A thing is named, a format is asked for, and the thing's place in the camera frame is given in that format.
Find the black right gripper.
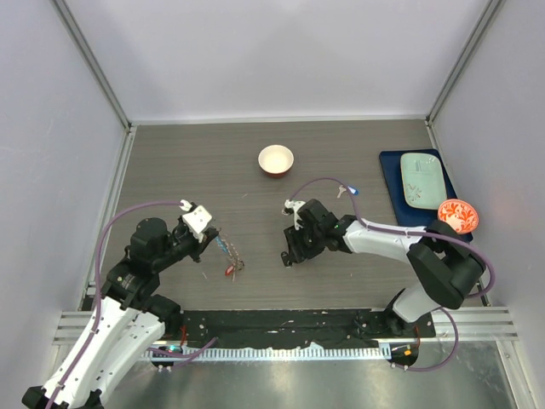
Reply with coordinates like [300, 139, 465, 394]
[284, 222, 326, 264]

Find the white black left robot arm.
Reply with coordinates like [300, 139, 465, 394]
[22, 215, 219, 408]

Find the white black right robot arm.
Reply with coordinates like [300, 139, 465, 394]
[281, 199, 486, 337]

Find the red bowl white inside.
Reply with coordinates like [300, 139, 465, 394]
[257, 145, 295, 178]

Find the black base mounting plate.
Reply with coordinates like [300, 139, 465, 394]
[162, 308, 436, 349]

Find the dark blue tray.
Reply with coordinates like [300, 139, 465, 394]
[379, 149, 479, 242]

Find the pale green rectangular plate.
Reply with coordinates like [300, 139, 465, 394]
[400, 153, 447, 210]

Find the orange white patterned bowl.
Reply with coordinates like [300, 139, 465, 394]
[437, 199, 479, 234]

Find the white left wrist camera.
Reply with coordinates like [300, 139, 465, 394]
[179, 199, 213, 243]

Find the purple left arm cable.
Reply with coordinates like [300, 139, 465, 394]
[44, 199, 221, 409]

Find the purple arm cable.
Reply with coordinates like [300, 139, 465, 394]
[287, 177, 497, 372]
[44, 199, 221, 409]

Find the perforated cable duct strip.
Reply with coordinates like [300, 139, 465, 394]
[144, 343, 393, 362]

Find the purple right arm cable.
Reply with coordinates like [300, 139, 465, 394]
[287, 177, 497, 372]

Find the aluminium frame rail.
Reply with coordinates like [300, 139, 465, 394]
[50, 0, 132, 133]

